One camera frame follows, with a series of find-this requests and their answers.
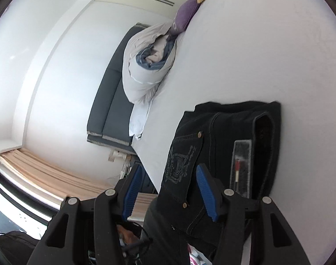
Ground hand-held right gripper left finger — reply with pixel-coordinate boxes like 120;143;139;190
27;163;143;265

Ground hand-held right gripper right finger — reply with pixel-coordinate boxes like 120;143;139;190
196;163;312;265

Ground black denim pants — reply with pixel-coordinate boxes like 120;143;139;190
140;101;282;265

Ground light wooden board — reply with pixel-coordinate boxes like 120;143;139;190
129;192;159;223

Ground colourful packet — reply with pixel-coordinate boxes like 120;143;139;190
187;244;213;265

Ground grey padded headboard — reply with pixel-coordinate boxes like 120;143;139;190
87;23;146;147

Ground beige curtain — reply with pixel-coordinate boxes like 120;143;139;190
0;148;116;202

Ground white duvet with blue lining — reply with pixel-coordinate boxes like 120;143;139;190
121;22;178;140

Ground window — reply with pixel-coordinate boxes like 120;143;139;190
0;171;59;238

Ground dark cloth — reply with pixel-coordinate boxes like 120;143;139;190
0;226;40;265

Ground white bed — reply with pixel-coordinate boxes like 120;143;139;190
129;0;336;265

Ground purple cloth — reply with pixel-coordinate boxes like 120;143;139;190
168;0;200;35

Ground wall socket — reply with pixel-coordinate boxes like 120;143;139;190
107;149;132;163

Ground black cable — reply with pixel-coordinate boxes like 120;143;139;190
121;221;153;257

